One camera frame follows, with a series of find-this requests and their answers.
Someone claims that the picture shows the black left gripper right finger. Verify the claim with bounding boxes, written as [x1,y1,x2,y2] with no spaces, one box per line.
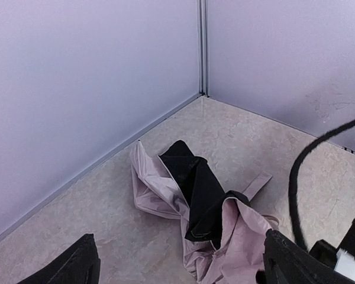
[256,229,354,283]

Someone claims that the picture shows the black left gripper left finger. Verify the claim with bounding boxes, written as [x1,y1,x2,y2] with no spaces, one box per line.
[19,234,101,284]

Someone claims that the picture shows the pink black folding umbrella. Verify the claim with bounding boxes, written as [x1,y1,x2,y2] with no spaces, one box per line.
[130,140,279,283]

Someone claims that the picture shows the left black camera cable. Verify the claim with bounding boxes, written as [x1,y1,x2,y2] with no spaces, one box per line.
[288,114,355,249]

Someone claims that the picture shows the left aluminium corner post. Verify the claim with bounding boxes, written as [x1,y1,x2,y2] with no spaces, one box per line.
[197,0,209,97]

